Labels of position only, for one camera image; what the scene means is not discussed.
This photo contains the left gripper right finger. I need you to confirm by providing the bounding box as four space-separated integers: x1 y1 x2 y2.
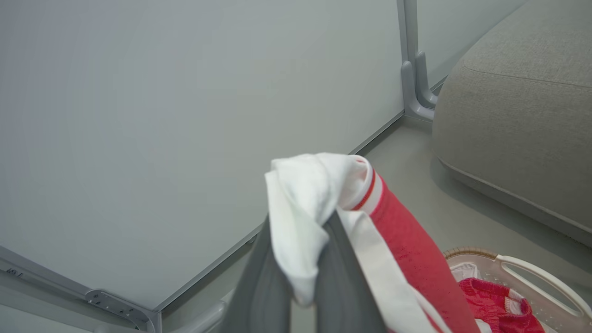
314 210 387 333

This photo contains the grey fabric sofa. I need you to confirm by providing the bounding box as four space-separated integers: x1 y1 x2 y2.
431 0 592 248

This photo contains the red white striped jacket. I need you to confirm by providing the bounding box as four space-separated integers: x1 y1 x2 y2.
265 153 481 333

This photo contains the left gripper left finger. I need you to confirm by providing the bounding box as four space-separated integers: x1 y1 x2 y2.
221 215 294 333

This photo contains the white laundry basket brown rim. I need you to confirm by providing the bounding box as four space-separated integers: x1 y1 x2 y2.
443 247 592 333

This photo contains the red knit garment white trim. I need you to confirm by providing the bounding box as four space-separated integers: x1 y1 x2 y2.
458 277 546 333

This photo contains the white cloth basket liner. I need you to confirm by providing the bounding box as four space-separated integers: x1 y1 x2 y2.
451 262 484 283

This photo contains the grey metal partition post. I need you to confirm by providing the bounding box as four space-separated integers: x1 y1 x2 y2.
0 245 162 333
397 0 440 122

